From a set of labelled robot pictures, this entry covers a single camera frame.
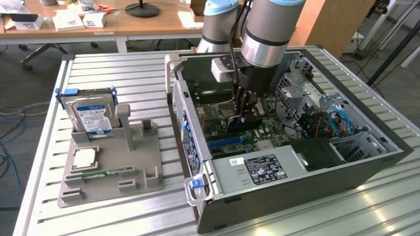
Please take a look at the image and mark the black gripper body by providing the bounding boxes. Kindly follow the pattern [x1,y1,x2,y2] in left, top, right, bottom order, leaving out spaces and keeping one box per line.
[238,63,281,97]

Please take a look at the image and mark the black Nvidia graphics card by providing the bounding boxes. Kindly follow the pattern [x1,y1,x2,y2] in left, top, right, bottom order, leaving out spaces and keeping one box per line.
[222,115,265,135]

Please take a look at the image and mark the CPU socket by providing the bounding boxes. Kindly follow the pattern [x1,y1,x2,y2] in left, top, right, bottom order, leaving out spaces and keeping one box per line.
[215,101,238,119]

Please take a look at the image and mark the green motherboard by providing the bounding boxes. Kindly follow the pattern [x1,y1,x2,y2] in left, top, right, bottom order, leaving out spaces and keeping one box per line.
[193,85,293,159]

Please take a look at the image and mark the metal drive cage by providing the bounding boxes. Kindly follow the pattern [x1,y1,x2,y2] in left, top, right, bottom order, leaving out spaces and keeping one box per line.
[275,73,326,116]

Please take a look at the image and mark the blue expansion slot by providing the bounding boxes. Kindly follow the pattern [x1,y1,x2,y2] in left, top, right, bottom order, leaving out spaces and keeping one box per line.
[207,136,249,148]

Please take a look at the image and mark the silver chipset heatsink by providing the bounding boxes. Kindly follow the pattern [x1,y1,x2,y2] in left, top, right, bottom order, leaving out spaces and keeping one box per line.
[257,140,277,150]

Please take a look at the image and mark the grey power supply unit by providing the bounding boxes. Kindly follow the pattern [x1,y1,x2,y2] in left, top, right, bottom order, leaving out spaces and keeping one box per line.
[211,145,309,195]

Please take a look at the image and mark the wooden cabinet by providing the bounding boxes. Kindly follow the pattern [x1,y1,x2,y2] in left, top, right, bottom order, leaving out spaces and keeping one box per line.
[289,0,378,59]

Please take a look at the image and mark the white paper stack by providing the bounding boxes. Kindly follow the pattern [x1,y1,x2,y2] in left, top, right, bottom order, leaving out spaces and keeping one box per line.
[177,11,206,30]

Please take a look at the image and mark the brown cardboard box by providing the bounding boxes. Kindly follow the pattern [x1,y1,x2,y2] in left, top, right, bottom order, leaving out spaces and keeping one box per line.
[190,0,207,17]

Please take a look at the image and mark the metal disk bay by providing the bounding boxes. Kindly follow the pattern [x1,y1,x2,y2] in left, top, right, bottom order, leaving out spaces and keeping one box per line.
[330,131,389,163]

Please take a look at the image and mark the black open PC case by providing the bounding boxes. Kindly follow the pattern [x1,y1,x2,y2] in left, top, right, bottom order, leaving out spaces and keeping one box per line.
[165,48,415,234]

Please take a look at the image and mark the wooden office desk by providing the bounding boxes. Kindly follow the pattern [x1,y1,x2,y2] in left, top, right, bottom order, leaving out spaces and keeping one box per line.
[0,0,119,54]
[115,0,297,54]

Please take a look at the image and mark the black slanted pole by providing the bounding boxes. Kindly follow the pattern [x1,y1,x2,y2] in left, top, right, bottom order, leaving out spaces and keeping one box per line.
[367,24,420,86]

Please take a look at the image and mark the black lamp base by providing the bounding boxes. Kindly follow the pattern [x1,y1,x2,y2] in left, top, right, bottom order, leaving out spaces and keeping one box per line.
[125,0,162,18]

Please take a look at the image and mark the hard disk in blue caddy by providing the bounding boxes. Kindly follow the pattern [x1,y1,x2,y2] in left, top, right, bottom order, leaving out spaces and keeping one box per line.
[54,85,119,136]

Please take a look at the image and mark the grey parts rack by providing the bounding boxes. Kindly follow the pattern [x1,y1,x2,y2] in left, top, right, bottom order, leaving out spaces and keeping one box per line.
[58,103,166,208]

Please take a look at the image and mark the silver CPU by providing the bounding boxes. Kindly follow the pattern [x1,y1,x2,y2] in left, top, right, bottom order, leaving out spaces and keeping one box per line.
[73,148,99,167]

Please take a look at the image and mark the green RAM stick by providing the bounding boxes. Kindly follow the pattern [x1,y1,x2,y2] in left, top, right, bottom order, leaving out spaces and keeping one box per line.
[67,167,137,179]

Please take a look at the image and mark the small white box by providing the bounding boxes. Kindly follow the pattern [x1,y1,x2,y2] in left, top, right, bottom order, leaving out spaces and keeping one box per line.
[82,12,109,28]

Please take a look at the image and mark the open white box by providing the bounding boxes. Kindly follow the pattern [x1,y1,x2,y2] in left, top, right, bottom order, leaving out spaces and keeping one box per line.
[53,9,86,32]

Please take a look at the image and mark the black office chair base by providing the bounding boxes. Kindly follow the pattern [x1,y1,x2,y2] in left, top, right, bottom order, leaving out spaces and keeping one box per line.
[18,43,99,72]

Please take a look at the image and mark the white box with black lid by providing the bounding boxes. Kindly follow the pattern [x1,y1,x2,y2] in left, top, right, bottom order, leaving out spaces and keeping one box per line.
[10,13,45,30]

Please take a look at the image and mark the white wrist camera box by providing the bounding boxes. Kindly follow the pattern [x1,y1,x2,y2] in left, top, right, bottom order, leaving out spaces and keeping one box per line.
[211,57,241,84]

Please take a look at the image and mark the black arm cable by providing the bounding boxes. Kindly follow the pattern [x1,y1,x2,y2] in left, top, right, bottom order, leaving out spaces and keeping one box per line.
[229,0,254,86]

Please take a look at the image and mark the orange wire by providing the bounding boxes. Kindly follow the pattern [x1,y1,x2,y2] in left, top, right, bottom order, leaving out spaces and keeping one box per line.
[314,114,330,138]

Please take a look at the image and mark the blue wire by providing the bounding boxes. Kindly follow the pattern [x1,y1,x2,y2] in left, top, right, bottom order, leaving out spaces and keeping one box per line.
[329,110,355,137]

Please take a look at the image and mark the white table frame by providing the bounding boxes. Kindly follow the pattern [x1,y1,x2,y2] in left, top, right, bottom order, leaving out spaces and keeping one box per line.
[351,0,420,69]

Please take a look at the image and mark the white floor cable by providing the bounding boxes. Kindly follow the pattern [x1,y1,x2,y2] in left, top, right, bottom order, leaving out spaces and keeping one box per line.
[0,101,51,118]

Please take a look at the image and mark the blue floor cable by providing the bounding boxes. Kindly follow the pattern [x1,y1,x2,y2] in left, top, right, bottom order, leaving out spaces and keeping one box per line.
[0,115,27,210]

